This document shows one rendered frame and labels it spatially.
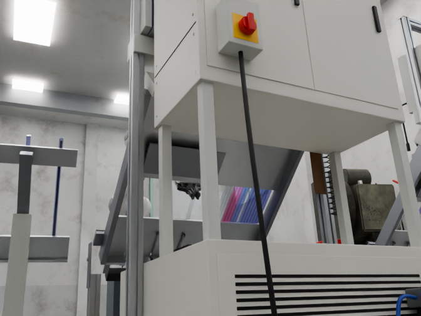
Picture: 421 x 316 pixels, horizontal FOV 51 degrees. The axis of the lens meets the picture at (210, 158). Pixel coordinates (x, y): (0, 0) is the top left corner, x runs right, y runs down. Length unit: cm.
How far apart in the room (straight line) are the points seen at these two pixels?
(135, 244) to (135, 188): 17
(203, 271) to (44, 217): 1022
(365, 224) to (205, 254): 551
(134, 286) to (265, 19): 82
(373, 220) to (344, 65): 516
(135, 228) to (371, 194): 543
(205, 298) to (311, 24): 84
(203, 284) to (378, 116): 75
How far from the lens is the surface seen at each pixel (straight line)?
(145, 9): 160
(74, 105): 1033
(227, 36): 110
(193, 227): 186
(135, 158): 138
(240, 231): 197
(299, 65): 127
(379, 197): 660
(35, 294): 1086
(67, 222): 1113
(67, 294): 1091
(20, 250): 167
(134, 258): 131
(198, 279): 97
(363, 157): 801
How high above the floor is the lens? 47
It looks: 20 degrees up
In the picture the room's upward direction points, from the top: 3 degrees counter-clockwise
